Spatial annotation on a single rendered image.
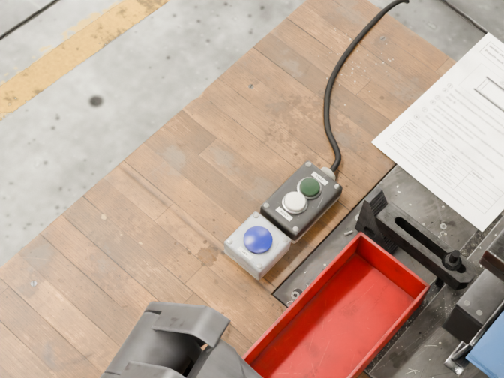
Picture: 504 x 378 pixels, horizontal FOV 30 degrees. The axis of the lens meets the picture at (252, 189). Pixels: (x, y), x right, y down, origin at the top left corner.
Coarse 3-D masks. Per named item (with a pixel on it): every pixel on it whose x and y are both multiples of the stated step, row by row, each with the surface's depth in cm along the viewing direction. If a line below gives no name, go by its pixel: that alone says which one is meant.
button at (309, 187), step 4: (304, 180) 133; (308, 180) 133; (312, 180) 133; (300, 184) 133; (304, 184) 133; (308, 184) 133; (312, 184) 133; (316, 184) 133; (300, 188) 133; (304, 188) 133; (308, 188) 133; (312, 188) 133; (316, 188) 133; (304, 192) 132; (308, 192) 133; (312, 192) 133; (316, 192) 133; (308, 196) 133; (312, 196) 133
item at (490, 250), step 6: (498, 240) 108; (492, 246) 107; (498, 246) 107; (486, 252) 107; (492, 252) 107; (498, 252) 107; (486, 258) 108; (492, 258) 107; (498, 258) 107; (486, 264) 109; (492, 264) 108; (498, 264) 107; (492, 270) 109; (498, 270) 108; (498, 276) 109
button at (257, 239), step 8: (248, 232) 129; (256, 232) 129; (264, 232) 129; (248, 240) 129; (256, 240) 129; (264, 240) 129; (272, 240) 129; (248, 248) 128; (256, 248) 128; (264, 248) 128
